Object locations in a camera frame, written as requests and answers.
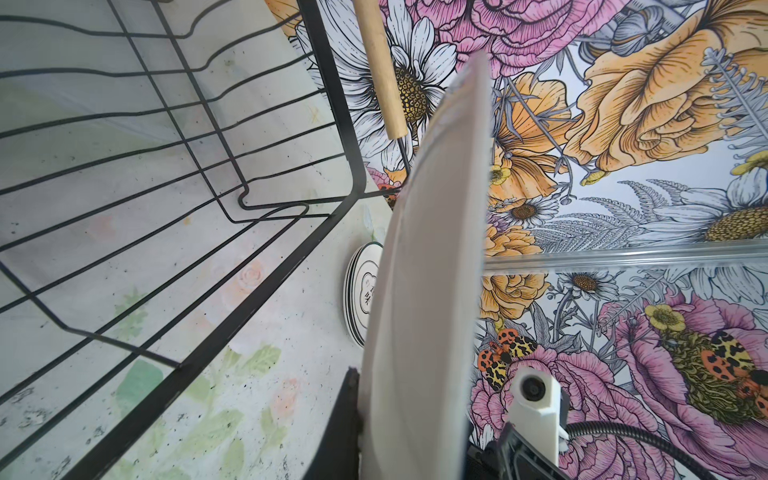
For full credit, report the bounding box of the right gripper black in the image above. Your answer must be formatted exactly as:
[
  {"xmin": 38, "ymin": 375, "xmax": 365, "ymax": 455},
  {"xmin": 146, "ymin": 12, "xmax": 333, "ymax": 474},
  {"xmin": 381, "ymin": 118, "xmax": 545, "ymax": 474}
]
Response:
[{"xmin": 465, "ymin": 423, "xmax": 568, "ymax": 480}]

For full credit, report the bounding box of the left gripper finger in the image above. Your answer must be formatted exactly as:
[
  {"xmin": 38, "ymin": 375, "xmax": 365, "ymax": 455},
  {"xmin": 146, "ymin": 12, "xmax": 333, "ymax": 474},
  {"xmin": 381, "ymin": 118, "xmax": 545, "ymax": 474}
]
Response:
[{"xmin": 303, "ymin": 367, "xmax": 362, "ymax": 480}]

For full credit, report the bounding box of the white plate teal rim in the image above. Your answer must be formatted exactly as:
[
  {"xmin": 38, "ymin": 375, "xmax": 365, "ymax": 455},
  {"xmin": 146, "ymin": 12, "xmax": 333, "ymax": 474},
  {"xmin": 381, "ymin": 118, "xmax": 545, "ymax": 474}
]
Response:
[
  {"xmin": 358, "ymin": 52, "xmax": 492, "ymax": 479},
  {"xmin": 352, "ymin": 241, "xmax": 383, "ymax": 344}
]

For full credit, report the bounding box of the black wire dish rack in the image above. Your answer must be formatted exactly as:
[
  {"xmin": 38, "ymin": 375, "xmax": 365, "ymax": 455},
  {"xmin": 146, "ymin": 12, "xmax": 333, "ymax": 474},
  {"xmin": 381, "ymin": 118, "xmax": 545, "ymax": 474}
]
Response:
[{"xmin": 1, "ymin": 1, "xmax": 389, "ymax": 479}]

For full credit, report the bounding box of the white plate orange sunburst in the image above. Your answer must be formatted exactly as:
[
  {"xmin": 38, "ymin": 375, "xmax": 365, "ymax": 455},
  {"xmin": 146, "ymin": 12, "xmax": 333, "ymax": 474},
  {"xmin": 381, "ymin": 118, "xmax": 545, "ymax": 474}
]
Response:
[{"xmin": 342, "ymin": 247, "xmax": 364, "ymax": 348}]

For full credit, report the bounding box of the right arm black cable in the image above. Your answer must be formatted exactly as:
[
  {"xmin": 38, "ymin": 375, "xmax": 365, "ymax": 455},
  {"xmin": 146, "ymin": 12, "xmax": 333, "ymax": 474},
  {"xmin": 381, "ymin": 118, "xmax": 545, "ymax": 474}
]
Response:
[{"xmin": 563, "ymin": 421, "xmax": 719, "ymax": 480}]

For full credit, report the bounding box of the far wooden rack handle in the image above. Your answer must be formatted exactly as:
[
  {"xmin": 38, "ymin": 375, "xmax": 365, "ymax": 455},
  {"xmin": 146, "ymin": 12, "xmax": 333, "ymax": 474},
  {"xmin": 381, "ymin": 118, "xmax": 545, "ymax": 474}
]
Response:
[{"xmin": 353, "ymin": 0, "xmax": 408, "ymax": 140}]

